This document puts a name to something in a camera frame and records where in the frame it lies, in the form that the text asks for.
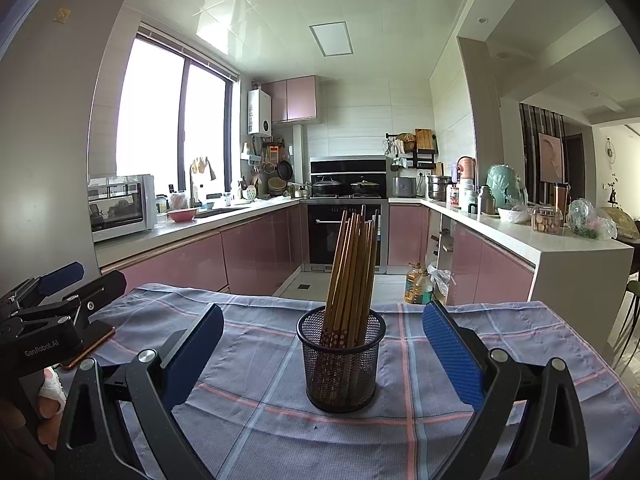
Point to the bundle of wooden chopsticks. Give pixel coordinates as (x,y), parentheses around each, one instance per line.
(345,270)

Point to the black pot with lid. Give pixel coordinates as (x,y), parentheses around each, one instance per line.
(365,187)

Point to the white plastic bag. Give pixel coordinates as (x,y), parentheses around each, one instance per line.
(440,282)

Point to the rose gold smartphone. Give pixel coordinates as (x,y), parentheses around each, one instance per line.
(97,336)

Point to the beige hanging gloves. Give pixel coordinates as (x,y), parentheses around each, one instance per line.
(202,166)

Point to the white microwave oven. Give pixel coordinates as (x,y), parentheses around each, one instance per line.
(122,210)

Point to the blue plaid tablecloth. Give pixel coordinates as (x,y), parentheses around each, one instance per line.
(400,435)

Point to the silver countertop appliance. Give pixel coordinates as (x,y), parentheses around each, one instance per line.
(405,187)

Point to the pink base cabinets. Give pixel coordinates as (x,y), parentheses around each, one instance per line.
(490,270)
(245,250)

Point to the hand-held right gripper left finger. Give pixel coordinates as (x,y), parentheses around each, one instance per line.
(192,355)

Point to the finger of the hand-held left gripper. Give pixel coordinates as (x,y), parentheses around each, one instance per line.
(97,292)
(60,277)

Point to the black hanging frying pan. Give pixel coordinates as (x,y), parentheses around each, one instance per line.
(285,170)

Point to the kitchen window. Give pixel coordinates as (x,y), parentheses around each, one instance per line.
(150,115)

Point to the black mesh utensil holder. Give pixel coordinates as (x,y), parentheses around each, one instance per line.
(345,385)

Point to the clear plastic food container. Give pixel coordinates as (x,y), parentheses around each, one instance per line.
(547,221)

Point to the black built-in oven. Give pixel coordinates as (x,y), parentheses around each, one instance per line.
(320,240)

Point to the wall clock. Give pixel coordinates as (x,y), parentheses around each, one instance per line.
(610,151)

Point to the clear plastic bag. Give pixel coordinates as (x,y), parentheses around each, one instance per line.
(585,220)

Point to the black range hood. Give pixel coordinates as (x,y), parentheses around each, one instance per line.
(348,165)

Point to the steel thermos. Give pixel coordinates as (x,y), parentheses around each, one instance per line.
(486,200)

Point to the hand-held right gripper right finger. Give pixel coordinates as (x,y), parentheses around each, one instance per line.
(452,355)

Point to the dining chair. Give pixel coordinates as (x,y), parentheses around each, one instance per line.
(634,290)

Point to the pink bowl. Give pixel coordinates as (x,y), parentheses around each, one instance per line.
(182,215)

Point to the white water heater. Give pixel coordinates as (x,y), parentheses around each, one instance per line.
(259,112)

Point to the black wok with lid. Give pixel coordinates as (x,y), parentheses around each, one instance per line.
(326,187)

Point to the grey refrigerator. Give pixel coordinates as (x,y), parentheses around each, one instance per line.
(50,135)

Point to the steel steamer pot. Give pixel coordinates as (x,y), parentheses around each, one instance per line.
(439,187)

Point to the pink wall cabinet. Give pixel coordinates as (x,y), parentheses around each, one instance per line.
(300,100)

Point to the framed wall painting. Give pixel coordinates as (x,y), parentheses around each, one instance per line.
(550,157)

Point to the copper tumbler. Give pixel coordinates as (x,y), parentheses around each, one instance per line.
(561,197)

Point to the pink kettle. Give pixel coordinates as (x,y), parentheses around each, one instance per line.
(466,167)

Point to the cooking oil bottles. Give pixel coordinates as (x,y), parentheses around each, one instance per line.
(417,285)

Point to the wooden cutting board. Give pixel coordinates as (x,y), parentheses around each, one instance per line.
(424,140)

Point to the black wall rack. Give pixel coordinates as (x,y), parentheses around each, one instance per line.
(425,159)

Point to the ceiling light panel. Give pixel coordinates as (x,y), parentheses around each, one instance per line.
(331,39)

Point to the person's left hand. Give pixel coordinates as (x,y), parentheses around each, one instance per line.
(52,395)

